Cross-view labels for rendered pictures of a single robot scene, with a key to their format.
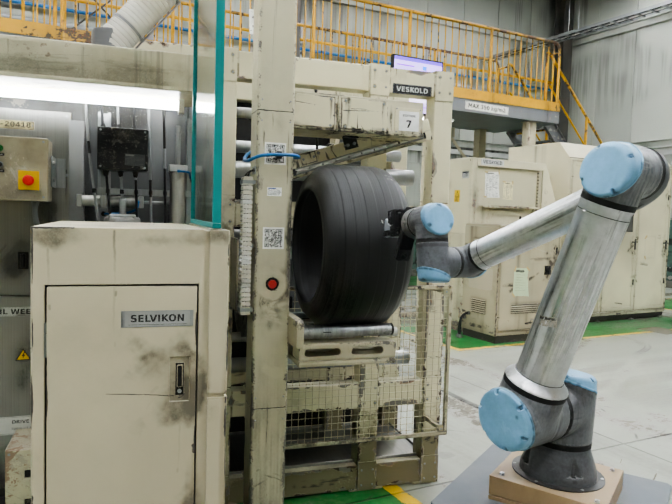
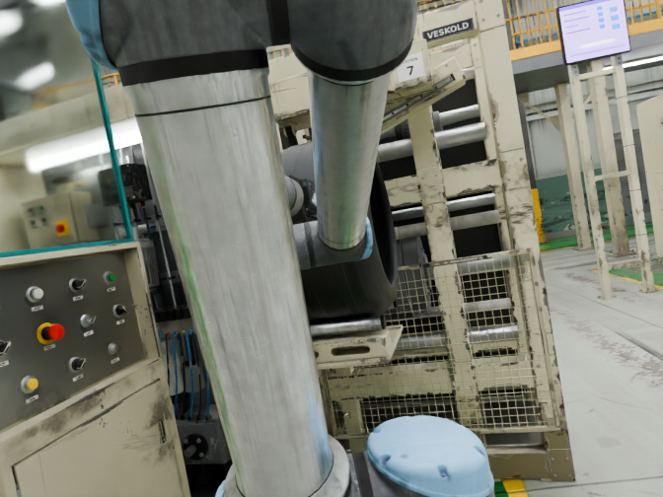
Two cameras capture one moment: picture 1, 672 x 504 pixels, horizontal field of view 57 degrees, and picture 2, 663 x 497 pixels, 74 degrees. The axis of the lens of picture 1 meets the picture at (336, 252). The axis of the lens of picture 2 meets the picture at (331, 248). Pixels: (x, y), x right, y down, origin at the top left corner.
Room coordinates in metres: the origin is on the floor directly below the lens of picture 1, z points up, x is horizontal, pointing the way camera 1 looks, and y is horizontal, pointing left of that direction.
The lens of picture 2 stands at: (1.07, -0.85, 1.21)
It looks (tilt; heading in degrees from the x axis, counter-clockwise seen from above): 3 degrees down; 34
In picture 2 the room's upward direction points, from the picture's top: 10 degrees counter-clockwise
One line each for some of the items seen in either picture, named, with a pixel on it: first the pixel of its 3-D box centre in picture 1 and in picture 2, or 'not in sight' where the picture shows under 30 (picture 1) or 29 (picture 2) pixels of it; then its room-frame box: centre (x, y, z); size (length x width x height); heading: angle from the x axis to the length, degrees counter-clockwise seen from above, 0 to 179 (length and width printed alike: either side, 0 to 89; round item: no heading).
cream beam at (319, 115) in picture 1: (345, 118); (352, 90); (2.61, -0.02, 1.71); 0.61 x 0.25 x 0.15; 108
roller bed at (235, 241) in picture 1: (256, 273); not in sight; (2.58, 0.33, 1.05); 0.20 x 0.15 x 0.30; 108
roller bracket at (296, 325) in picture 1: (287, 324); not in sight; (2.23, 0.17, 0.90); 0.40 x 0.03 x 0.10; 18
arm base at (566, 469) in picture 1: (559, 453); not in sight; (1.57, -0.60, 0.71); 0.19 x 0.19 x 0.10
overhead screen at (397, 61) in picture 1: (416, 86); (593, 30); (6.22, -0.75, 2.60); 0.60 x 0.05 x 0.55; 118
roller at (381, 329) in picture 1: (346, 330); (330, 327); (2.16, -0.05, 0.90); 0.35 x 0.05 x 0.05; 108
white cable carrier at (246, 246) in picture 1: (246, 245); not in sight; (2.14, 0.31, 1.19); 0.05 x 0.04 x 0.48; 18
